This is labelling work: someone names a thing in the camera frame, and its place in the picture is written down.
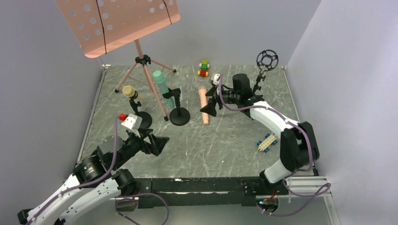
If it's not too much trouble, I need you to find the black mic stand with clip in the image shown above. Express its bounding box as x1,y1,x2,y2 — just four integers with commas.
162,88,191,126

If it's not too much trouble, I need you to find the black shock-mount boom stand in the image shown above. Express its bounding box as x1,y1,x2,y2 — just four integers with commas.
252,49,279,93

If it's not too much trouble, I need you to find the green toy microphone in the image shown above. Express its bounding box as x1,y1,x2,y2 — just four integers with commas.
153,70,175,109

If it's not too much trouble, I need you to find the yellow toy microphone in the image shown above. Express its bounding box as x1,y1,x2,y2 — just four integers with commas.
122,85,142,101

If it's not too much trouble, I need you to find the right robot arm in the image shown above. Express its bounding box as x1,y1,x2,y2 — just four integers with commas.
200,74,320,184

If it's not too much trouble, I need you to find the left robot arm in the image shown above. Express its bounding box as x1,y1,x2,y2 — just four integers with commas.
17,128,169,225

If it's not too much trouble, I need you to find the pink music stand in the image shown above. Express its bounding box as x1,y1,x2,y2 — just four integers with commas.
55,0,181,121

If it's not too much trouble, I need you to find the pink toy microphone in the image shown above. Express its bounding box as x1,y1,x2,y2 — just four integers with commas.
198,86,210,126

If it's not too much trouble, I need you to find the green red brick car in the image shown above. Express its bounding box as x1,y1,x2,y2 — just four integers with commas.
197,60,209,77

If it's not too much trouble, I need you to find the beige blue brick car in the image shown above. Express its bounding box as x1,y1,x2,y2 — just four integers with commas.
257,133,278,152

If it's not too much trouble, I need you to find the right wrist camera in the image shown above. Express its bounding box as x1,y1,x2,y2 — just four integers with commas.
209,73,222,86

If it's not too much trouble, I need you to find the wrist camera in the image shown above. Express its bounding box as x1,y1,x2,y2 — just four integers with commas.
119,113,142,137
209,73,222,86

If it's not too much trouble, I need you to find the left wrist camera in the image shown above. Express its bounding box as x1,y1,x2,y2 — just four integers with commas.
119,113,142,137

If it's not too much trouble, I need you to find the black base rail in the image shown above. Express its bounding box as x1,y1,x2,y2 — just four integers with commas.
122,176,288,209

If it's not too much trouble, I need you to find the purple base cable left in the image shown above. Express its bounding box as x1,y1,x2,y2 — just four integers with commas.
115,193,170,225

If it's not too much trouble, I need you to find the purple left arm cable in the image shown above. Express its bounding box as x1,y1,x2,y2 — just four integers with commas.
24,116,122,225

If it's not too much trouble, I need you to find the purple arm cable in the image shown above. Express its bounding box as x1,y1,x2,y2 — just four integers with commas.
217,74,332,218
24,116,122,225

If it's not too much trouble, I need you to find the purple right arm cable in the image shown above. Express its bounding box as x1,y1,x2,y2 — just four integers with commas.
217,74,332,218

